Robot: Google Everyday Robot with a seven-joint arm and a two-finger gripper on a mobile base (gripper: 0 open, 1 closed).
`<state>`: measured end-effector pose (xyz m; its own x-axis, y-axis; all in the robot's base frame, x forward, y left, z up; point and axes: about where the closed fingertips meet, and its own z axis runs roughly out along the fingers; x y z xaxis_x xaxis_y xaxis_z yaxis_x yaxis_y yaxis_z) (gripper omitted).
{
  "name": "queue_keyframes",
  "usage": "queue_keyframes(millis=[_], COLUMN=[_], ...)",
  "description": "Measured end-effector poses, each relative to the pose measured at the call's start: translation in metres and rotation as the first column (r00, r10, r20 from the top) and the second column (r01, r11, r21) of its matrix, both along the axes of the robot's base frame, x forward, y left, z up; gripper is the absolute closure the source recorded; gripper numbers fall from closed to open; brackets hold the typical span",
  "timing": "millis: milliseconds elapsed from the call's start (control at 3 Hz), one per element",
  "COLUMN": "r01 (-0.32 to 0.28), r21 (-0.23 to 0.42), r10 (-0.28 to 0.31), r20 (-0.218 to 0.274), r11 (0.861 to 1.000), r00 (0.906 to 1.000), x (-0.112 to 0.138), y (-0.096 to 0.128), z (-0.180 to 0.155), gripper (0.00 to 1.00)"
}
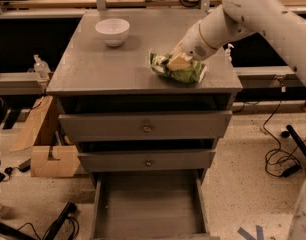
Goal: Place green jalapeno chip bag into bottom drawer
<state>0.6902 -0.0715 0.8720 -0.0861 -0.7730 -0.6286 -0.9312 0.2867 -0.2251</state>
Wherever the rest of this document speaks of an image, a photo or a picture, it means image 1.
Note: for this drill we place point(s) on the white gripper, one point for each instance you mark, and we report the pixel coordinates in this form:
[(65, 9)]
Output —
[(194, 45)]

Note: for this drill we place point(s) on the green jalapeno chip bag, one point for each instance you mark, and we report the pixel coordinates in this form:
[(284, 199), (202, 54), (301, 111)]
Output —
[(193, 74)]

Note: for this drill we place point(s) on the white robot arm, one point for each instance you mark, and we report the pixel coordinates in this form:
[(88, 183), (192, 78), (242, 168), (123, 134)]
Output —
[(233, 20)]

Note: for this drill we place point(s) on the grey top drawer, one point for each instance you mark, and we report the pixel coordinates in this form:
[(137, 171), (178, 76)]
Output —
[(145, 126)]

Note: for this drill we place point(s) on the grey drawer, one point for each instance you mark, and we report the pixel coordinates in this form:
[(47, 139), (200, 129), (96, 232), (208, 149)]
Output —
[(145, 126), (150, 205), (146, 160)]

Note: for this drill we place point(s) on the grey drawer cabinet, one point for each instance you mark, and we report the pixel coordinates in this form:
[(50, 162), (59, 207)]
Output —
[(95, 78)]

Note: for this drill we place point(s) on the grey middle drawer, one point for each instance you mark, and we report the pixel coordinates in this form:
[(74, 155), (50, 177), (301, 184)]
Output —
[(146, 160)]

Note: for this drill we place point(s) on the grey bottom drawer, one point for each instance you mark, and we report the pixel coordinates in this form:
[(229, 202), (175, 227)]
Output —
[(150, 205)]

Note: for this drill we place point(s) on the white pump bottle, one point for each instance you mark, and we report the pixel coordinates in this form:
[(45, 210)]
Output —
[(228, 50)]

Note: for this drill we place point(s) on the white bowl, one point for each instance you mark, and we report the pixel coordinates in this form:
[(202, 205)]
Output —
[(113, 31)]

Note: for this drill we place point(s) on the clear sanitizer bottle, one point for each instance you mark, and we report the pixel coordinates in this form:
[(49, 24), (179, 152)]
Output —
[(41, 68)]

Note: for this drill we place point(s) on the brown cardboard box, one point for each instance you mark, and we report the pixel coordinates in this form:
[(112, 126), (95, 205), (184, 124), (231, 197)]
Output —
[(41, 133)]

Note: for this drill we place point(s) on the black chair leg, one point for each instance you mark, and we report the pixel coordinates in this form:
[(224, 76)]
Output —
[(300, 143)]

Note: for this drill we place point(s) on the black power strip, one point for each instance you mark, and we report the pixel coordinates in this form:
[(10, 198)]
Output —
[(54, 228)]

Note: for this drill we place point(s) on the black power adapter with cable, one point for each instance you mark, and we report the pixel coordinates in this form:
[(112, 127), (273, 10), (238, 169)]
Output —
[(280, 163)]

